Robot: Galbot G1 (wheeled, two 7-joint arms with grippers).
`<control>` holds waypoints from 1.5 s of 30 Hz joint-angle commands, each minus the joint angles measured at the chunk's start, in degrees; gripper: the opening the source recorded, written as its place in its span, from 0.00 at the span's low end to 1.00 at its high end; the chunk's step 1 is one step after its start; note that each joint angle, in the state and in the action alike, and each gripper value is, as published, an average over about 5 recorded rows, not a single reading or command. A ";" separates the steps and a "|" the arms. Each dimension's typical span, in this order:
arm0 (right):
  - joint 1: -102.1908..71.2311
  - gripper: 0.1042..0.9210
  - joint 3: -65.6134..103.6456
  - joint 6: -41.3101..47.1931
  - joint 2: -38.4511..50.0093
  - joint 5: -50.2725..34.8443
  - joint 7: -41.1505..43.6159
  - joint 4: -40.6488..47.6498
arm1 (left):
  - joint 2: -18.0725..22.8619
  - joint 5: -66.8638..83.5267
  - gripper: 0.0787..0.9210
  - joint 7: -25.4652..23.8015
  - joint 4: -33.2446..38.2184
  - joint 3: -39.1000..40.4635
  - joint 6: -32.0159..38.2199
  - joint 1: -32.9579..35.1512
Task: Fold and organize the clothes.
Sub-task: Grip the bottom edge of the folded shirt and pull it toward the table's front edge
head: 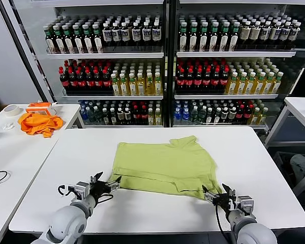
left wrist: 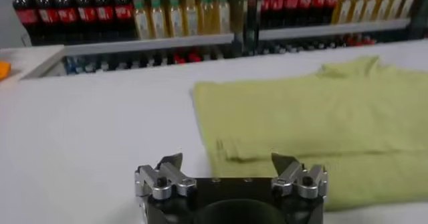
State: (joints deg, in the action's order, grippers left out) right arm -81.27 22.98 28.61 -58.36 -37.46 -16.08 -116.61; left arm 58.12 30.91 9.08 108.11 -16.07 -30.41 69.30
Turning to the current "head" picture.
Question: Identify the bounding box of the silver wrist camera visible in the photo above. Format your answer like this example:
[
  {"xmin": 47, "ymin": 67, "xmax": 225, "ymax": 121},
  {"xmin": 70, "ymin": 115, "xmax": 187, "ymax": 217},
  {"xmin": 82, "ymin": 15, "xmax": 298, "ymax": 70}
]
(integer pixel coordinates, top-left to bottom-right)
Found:
[
  {"xmin": 235, "ymin": 195, "xmax": 256, "ymax": 217},
  {"xmin": 67, "ymin": 180, "xmax": 91, "ymax": 201}
]

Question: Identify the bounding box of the light green t-shirt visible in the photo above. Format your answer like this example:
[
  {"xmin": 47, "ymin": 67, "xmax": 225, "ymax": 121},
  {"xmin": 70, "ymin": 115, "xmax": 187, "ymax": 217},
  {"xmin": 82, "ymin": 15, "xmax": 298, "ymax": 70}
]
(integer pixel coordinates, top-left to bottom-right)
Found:
[{"xmin": 109, "ymin": 135, "xmax": 224, "ymax": 201}]

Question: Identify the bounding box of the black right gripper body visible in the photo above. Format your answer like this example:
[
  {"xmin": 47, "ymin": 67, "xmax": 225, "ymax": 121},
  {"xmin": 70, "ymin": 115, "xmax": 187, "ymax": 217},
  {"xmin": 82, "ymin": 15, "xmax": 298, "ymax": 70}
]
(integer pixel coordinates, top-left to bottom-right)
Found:
[{"xmin": 213, "ymin": 194, "xmax": 236, "ymax": 212}]

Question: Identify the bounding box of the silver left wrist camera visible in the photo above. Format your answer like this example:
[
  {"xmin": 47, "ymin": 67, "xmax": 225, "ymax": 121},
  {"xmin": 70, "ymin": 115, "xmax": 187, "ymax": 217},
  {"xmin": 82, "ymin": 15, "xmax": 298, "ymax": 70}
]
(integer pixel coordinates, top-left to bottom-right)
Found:
[{"xmin": 67, "ymin": 180, "xmax": 91, "ymax": 201}]

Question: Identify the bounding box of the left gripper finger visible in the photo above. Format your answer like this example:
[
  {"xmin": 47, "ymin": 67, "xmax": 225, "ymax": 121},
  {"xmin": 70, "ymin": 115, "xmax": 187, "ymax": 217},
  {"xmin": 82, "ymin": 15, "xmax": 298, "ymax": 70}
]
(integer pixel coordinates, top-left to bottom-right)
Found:
[
  {"xmin": 106, "ymin": 175, "xmax": 123, "ymax": 190},
  {"xmin": 89, "ymin": 171, "xmax": 104, "ymax": 184}
]

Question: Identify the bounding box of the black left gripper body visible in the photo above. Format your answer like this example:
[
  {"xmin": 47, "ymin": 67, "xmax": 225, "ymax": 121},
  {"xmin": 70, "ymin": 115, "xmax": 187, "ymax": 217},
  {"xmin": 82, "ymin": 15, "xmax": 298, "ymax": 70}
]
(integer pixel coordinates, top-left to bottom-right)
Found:
[{"xmin": 88, "ymin": 179, "xmax": 112, "ymax": 203}]

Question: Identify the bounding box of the dark bottle blue label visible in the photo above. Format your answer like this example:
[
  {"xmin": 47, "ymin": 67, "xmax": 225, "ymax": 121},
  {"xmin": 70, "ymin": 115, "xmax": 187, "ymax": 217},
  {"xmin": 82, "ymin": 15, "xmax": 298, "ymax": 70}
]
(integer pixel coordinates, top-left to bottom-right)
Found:
[
  {"xmin": 141, "ymin": 22, "xmax": 152, "ymax": 47},
  {"xmin": 280, "ymin": 22, "xmax": 292, "ymax": 46},
  {"xmin": 260, "ymin": 21, "xmax": 272, "ymax": 46},
  {"xmin": 289, "ymin": 22, "xmax": 302, "ymax": 46},
  {"xmin": 131, "ymin": 22, "xmax": 142, "ymax": 47},
  {"xmin": 102, "ymin": 22, "xmax": 113, "ymax": 48},
  {"xmin": 151, "ymin": 21, "xmax": 162, "ymax": 47},
  {"xmin": 270, "ymin": 21, "xmax": 282, "ymax": 46},
  {"xmin": 120, "ymin": 22, "xmax": 132, "ymax": 48},
  {"xmin": 111, "ymin": 22, "xmax": 122, "ymax": 48}
]

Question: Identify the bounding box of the large white work table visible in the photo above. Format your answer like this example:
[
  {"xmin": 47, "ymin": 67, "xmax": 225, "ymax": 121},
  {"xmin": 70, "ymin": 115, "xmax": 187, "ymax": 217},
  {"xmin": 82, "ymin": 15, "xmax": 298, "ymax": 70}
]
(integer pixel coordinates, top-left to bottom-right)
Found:
[{"xmin": 9, "ymin": 126, "xmax": 305, "ymax": 244}]

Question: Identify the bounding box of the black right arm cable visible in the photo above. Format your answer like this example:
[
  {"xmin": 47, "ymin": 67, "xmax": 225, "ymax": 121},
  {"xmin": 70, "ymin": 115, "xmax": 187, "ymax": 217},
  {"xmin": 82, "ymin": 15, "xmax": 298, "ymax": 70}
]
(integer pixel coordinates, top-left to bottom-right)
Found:
[{"xmin": 215, "ymin": 203, "xmax": 231, "ymax": 236}]

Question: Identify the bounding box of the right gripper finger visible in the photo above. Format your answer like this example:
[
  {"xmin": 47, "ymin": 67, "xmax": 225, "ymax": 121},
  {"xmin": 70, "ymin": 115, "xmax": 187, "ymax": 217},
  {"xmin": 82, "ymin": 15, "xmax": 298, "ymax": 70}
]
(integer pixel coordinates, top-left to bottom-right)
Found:
[
  {"xmin": 201, "ymin": 185, "xmax": 218, "ymax": 203},
  {"xmin": 222, "ymin": 182, "xmax": 236, "ymax": 202}
]

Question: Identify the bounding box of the dark bottle beige label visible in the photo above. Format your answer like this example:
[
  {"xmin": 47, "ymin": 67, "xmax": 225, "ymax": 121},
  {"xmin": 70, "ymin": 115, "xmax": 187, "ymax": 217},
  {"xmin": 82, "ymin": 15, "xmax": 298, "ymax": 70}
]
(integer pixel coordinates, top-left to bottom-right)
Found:
[
  {"xmin": 240, "ymin": 21, "xmax": 252, "ymax": 46},
  {"xmin": 250, "ymin": 21, "xmax": 262, "ymax": 46}
]

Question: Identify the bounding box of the cola bottle red cap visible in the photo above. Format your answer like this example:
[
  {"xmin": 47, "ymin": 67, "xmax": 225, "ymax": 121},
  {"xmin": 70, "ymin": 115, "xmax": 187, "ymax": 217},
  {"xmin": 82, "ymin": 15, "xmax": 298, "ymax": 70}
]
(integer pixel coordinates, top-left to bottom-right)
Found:
[
  {"xmin": 185, "ymin": 68, "xmax": 195, "ymax": 92},
  {"xmin": 211, "ymin": 68, "xmax": 221, "ymax": 92},
  {"xmin": 235, "ymin": 104, "xmax": 245, "ymax": 123},
  {"xmin": 68, "ymin": 68, "xmax": 78, "ymax": 92},
  {"xmin": 102, "ymin": 69, "xmax": 112, "ymax": 92},
  {"xmin": 59, "ymin": 67, "xmax": 70, "ymax": 92},
  {"xmin": 243, "ymin": 104, "xmax": 254, "ymax": 123},
  {"xmin": 194, "ymin": 68, "xmax": 203, "ymax": 92},
  {"xmin": 85, "ymin": 68, "xmax": 96, "ymax": 92},
  {"xmin": 140, "ymin": 105, "xmax": 148, "ymax": 125},
  {"xmin": 220, "ymin": 68, "xmax": 230, "ymax": 92},
  {"xmin": 132, "ymin": 105, "xmax": 141, "ymax": 125},
  {"xmin": 202, "ymin": 68, "xmax": 212, "ymax": 92},
  {"xmin": 176, "ymin": 68, "xmax": 186, "ymax": 92},
  {"xmin": 94, "ymin": 69, "xmax": 104, "ymax": 92},
  {"xmin": 76, "ymin": 69, "xmax": 87, "ymax": 92}
]

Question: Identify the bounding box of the white side table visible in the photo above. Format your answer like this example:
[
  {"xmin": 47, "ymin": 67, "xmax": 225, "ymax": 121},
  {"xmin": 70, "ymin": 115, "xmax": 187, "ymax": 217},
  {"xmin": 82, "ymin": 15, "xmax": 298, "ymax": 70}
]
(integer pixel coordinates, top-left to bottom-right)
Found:
[
  {"xmin": 263, "ymin": 97, "xmax": 305, "ymax": 198},
  {"xmin": 0, "ymin": 103, "xmax": 86, "ymax": 244}
]

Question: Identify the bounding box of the grey bag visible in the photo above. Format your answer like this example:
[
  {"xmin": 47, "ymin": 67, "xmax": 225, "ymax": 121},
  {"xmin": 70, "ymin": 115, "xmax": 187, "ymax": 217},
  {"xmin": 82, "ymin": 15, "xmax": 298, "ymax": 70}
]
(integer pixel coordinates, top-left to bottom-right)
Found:
[{"xmin": 289, "ymin": 154, "xmax": 305, "ymax": 185}]

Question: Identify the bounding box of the white beverage cabinet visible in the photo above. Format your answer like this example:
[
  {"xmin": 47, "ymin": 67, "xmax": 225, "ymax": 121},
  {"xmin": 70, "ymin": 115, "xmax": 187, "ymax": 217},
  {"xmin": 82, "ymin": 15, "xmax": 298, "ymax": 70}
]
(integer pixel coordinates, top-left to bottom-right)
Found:
[
  {"xmin": 169, "ymin": 0, "xmax": 304, "ymax": 132},
  {"xmin": 47, "ymin": 0, "xmax": 168, "ymax": 129}
]

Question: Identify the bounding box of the green clear bottle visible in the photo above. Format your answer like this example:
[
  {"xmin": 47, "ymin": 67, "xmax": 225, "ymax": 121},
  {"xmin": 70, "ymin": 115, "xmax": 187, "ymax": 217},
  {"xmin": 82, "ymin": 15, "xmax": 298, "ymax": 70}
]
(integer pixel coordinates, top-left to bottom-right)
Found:
[
  {"xmin": 95, "ymin": 106, "xmax": 104, "ymax": 124},
  {"xmin": 190, "ymin": 105, "xmax": 199, "ymax": 125},
  {"xmin": 198, "ymin": 105, "xmax": 207, "ymax": 125},
  {"xmin": 87, "ymin": 106, "xmax": 97, "ymax": 123}
]

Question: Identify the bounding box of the black plastic crate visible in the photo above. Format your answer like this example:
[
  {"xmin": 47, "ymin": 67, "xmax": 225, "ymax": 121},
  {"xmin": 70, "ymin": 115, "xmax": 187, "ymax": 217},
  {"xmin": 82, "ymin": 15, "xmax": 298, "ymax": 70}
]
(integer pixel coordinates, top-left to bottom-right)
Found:
[{"xmin": 273, "ymin": 151, "xmax": 305, "ymax": 190}]

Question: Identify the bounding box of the dark bottle green cap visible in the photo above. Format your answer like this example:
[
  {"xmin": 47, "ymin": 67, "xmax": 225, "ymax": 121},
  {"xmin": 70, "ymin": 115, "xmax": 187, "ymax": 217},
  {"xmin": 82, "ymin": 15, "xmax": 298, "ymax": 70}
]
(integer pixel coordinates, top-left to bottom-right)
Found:
[
  {"xmin": 189, "ymin": 22, "xmax": 199, "ymax": 52},
  {"xmin": 63, "ymin": 24, "xmax": 76, "ymax": 54},
  {"xmin": 44, "ymin": 25, "xmax": 57, "ymax": 54},
  {"xmin": 219, "ymin": 22, "xmax": 230, "ymax": 52},
  {"xmin": 73, "ymin": 24, "xmax": 85, "ymax": 54},
  {"xmin": 82, "ymin": 24, "xmax": 95, "ymax": 54},
  {"xmin": 209, "ymin": 22, "xmax": 220, "ymax": 52},
  {"xmin": 229, "ymin": 22, "xmax": 241, "ymax": 52},
  {"xmin": 93, "ymin": 23, "xmax": 104, "ymax": 53},
  {"xmin": 53, "ymin": 25, "xmax": 66, "ymax": 54},
  {"xmin": 199, "ymin": 22, "xmax": 209, "ymax": 52},
  {"xmin": 178, "ymin": 22, "xmax": 189, "ymax": 52}
]

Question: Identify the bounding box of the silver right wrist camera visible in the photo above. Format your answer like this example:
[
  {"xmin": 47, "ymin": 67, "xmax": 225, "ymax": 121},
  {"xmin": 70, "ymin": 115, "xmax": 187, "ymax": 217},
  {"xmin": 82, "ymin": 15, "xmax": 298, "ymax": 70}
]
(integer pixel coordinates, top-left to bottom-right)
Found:
[{"xmin": 235, "ymin": 195, "xmax": 256, "ymax": 217}]

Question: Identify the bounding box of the white cabinet shelf board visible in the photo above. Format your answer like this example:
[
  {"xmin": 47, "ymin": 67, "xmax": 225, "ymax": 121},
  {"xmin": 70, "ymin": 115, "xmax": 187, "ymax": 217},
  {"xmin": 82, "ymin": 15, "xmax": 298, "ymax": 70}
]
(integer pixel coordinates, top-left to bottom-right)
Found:
[
  {"xmin": 174, "ymin": 94, "xmax": 279, "ymax": 100},
  {"xmin": 62, "ymin": 95, "xmax": 164, "ymax": 101},
  {"xmin": 83, "ymin": 124, "xmax": 164, "ymax": 128},
  {"xmin": 176, "ymin": 51, "xmax": 297, "ymax": 58},
  {"xmin": 47, "ymin": 52, "xmax": 165, "ymax": 60},
  {"xmin": 172, "ymin": 124, "xmax": 269, "ymax": 130}
]

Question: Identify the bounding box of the orange and white box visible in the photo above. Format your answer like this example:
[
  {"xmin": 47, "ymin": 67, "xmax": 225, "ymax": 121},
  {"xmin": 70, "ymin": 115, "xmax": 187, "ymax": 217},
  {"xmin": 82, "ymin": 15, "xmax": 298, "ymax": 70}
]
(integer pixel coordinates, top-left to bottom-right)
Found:
[{"xmin": 25, "ymin": 102, "xmax": 57, "ymax": 116}]

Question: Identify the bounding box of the beige tape roll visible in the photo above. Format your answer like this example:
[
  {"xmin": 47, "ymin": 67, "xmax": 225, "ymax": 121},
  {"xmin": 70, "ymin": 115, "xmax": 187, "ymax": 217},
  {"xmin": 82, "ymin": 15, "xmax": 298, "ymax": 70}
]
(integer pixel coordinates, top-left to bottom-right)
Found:
[{"xmin": 4, "ymin": 105, "xmax": 22, "ymax": 117}]

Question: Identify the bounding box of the crumpled orange cloth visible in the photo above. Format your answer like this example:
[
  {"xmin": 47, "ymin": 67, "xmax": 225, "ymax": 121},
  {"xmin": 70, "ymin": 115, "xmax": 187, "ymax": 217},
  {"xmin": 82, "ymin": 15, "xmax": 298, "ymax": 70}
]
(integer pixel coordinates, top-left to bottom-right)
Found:
[{"xmin": 18, "ymin": 112, "xmax": 64, "ymax": 138}]

